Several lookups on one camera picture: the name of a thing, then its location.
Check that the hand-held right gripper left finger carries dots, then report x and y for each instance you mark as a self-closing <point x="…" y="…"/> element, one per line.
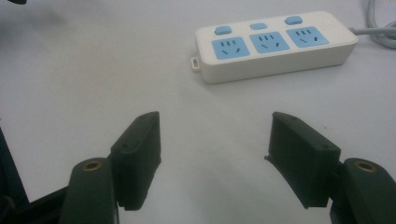
<point x="134" y="161"/>

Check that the dark object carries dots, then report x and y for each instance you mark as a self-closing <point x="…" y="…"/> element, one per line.
<point x="17" y="1"/>

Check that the white and blue power strip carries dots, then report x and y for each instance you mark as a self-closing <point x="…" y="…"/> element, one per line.
<point x="274" y="46"/>

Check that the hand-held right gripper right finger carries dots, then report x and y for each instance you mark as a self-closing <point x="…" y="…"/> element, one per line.
<point x="306" y="161"/>

